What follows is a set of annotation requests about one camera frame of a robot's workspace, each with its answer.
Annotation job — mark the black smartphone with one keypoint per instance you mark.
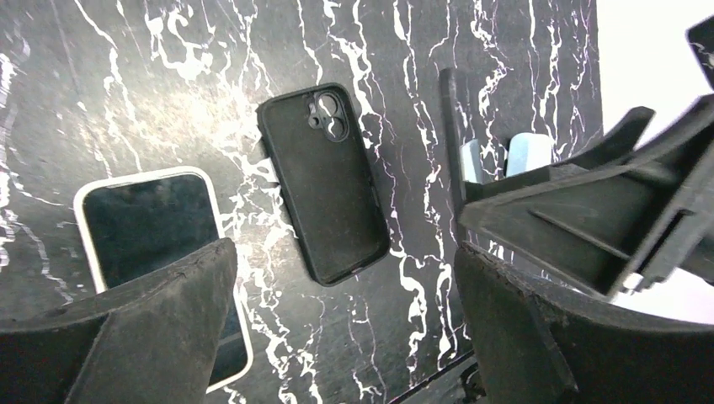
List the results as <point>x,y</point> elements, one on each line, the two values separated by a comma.
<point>447,87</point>

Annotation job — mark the purple-edged smartphone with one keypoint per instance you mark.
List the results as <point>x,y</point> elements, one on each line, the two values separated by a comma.
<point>156,234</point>

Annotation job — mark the light blue phone case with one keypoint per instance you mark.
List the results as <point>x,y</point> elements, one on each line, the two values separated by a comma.
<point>526,152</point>

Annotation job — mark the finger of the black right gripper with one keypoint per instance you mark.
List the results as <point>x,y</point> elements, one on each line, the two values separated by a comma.
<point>617,144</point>
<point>648,214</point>

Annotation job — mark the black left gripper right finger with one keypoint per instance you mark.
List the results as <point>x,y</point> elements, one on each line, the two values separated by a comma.
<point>539,342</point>

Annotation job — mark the beige phone case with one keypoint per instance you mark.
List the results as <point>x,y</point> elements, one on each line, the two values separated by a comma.
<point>95,240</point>

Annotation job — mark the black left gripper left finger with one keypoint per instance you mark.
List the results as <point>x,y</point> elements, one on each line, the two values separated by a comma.
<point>151,340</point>

